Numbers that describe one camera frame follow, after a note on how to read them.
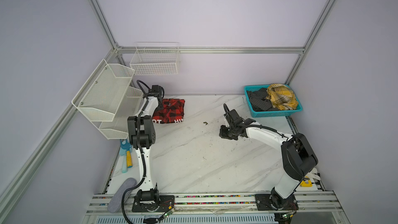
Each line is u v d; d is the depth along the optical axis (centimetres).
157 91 86
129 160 86
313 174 84
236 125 70
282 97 104
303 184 78
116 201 72
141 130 61
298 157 47
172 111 106
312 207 76
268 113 101
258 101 104
